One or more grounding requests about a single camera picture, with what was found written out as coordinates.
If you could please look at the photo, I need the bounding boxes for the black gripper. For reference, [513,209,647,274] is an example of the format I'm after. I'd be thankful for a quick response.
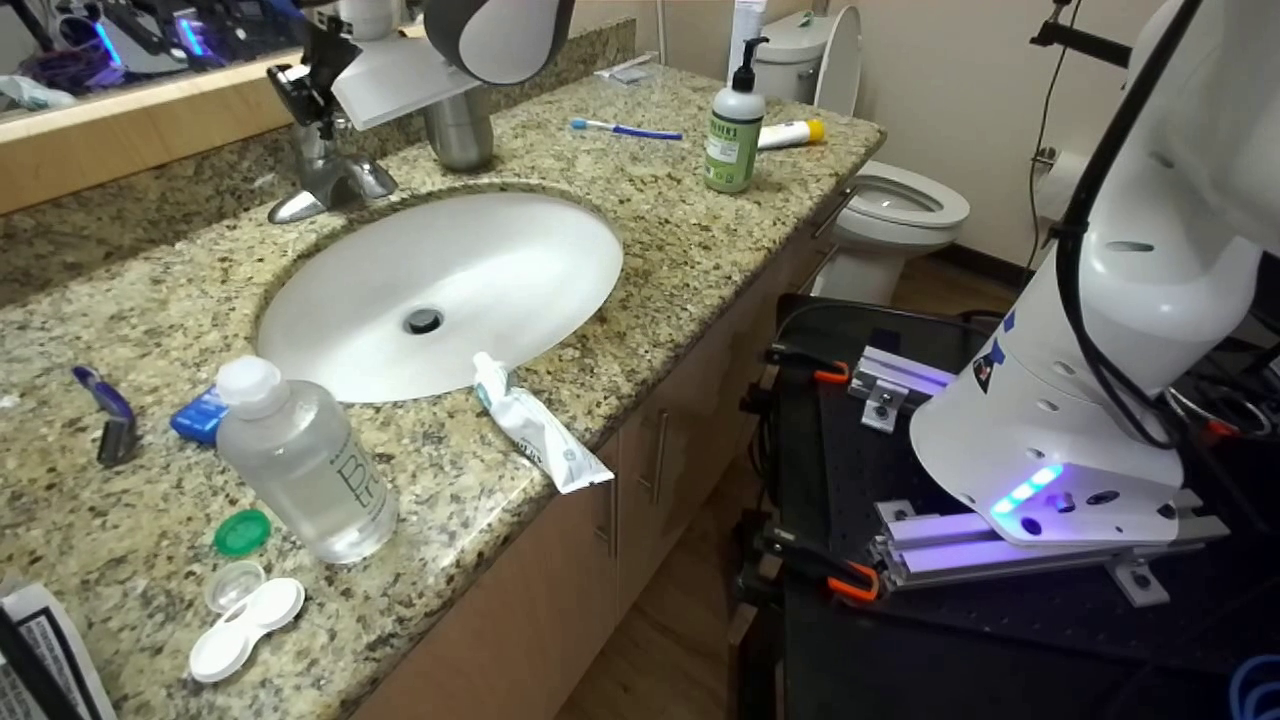
[264,16,359,203]

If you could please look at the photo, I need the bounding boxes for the chrome sink faucet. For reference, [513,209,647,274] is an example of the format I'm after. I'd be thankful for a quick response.
[264,120,403,229]

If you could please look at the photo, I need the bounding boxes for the white oval sink basin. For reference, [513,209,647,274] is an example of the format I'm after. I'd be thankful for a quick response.
[249,185,628,406]

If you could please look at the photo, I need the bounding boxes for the small blue packet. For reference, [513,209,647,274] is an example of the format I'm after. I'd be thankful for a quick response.
[166,383,231,451]

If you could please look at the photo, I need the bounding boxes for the clear lens solution bottle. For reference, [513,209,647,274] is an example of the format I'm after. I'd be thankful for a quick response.
[212,351,403,568]

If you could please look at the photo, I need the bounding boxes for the blue toothbrush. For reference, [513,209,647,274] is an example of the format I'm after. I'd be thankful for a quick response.
[568,113,686,148]

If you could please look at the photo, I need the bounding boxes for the white toothbrush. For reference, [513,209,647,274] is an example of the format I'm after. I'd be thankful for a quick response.
[591,47,662,87]

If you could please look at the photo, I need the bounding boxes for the purple razor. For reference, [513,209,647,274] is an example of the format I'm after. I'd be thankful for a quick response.
[68,363,145,471]

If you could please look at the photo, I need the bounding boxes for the white toothpaste tube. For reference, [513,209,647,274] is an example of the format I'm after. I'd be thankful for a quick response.
[463,348,619,498]

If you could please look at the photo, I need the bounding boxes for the green round cap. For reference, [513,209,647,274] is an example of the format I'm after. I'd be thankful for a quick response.
[207,508,277,564]

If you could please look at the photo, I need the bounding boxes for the green soap pump bottle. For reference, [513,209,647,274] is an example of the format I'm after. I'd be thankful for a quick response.
[700,33,770,199]

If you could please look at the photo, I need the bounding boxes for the clear round lens cup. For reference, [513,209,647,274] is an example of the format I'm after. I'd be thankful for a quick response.
[201,557,267,621]

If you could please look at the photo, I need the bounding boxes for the white tube with yellow cap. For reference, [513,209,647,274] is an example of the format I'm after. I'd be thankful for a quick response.
[754,115,830,154]

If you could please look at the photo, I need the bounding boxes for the white contact lens case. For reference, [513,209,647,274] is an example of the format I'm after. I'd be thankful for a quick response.
[182,573,306,690]

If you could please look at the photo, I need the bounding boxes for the wooden vanity cabinet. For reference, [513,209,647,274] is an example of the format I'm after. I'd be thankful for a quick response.
[351,185,854,720]

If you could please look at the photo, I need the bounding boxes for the orange clamp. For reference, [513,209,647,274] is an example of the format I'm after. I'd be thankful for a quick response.
[762,341,854,391]
[761,525,888,607]

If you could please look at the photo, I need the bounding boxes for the black and white box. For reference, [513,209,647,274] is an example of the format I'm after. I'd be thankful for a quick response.
[0,578,119,720]

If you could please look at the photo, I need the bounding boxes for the white toilet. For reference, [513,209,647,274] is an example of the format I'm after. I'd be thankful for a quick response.
[754,2,974,308]

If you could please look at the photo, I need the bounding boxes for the black robot cart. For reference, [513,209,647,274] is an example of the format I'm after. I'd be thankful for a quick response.
[729,291,1280,720]

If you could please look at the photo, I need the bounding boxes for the wood framed wall mirror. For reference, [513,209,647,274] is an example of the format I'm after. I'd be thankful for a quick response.
[0,0,337,217]

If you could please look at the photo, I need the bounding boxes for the short aluminium rail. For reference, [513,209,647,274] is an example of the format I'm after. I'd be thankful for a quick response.
[847,344,960,434]

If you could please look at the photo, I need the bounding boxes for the black cable on robot arm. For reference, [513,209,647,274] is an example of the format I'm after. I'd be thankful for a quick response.
[1050,0,1210,451]

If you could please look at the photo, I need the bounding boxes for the black wall bracket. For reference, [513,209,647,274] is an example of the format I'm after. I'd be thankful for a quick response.
[1022,0,1136,70]

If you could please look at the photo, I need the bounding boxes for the long aluminium rail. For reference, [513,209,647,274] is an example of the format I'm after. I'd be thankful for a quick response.
[871,482,1231,611]

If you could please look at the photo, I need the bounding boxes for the blue coiled cable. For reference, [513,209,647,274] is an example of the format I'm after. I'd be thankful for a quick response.
[1223,648,1280,720]

